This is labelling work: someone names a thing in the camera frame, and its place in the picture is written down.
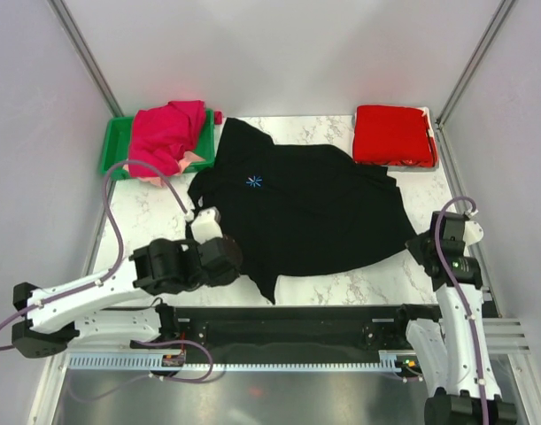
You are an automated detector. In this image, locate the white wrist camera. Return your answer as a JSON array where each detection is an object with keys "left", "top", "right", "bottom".
[
  {"left": 463, "top": 213, "right": 484, "bottom": 246},
  {"left": 186, "top": 207, "right": 223, "bottom": 243}
]

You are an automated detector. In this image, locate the right aluminium frame post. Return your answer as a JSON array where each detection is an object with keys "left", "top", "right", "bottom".
[{"left": 436, "top": 0, "right": 518, "bottom": 128}]

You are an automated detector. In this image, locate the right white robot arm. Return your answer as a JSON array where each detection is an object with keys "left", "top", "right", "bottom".
[{"left": 391, "top": 212, "right": 518, "bottom": 424}]

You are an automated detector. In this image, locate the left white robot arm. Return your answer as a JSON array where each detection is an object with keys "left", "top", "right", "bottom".
[{"left": 12, "top": 236, "right": 243, "bottom": 359}]

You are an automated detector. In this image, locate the peach pink t shirt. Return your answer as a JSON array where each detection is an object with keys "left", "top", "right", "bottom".
[{"left": 122, "top": 151, "right": 204, "bottom": 188}]

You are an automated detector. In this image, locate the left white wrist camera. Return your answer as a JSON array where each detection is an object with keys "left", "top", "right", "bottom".
[{"left": 186, "top": 207, "right": 223, "bottom": 243}]

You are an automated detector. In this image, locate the white slotted cable duct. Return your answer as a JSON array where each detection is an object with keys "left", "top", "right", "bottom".
[{"left": 66, "top": 351, "right": 412, "bottom": 373}]

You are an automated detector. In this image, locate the aluminium frame post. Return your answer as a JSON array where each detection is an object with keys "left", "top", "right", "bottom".
[
  {"left": 436, "top": 0, "right": 518, "bottom": 128},
  {"left": 47, "top": 0, "right": 124, "bottom": 117}
]

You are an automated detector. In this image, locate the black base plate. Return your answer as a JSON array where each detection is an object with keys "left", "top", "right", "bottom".
[{"left": 159, "top": 304, "right": 442, "bottom": 352}]

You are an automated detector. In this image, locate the black t shirt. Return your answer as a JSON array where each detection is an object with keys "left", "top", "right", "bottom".
[{"left": 188, "top": 118, "right": 417, "bottom": 302}]

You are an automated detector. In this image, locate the magenta t shirt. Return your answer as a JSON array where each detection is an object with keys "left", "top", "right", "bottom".
[{"left": 128, "top": 100, "right": 223, "bottom": 170}]

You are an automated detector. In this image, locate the green plastic tray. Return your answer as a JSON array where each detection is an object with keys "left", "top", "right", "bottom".
[{"left": 100, "top": 105, "right": 220, "bottom": 175}]

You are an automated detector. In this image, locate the folded red t shirt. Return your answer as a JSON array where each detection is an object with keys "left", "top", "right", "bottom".
[{"left": 352, "top": 104, "right": 435, "bottom": 168}]

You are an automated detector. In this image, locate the left aluminium frame post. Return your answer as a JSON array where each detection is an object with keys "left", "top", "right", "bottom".
[{"left": 47, "top": 0, "right": 124, "bottom": 117}]

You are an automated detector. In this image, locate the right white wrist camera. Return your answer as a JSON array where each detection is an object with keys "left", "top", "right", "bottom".
[{"left": 463, "top": 213, "right": 484, "bottom": 246}]

